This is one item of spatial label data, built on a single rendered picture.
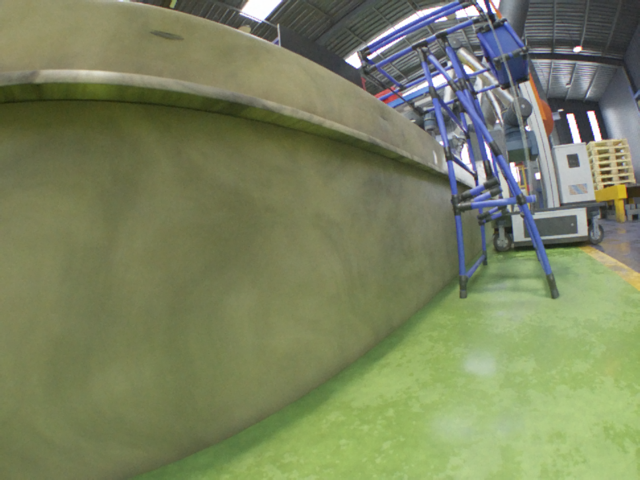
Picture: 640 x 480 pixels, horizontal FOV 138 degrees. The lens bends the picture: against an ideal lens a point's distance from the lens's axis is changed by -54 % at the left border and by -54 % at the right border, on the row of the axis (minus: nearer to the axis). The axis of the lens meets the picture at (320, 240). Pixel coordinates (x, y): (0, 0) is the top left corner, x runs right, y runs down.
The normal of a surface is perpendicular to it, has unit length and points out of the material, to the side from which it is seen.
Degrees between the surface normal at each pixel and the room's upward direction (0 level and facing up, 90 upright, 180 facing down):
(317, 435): 0
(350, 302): 90
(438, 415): 0
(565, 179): 90
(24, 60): 90
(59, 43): 93
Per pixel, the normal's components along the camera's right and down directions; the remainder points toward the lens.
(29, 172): 0.73, -0.07
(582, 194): -0.66, 0.10
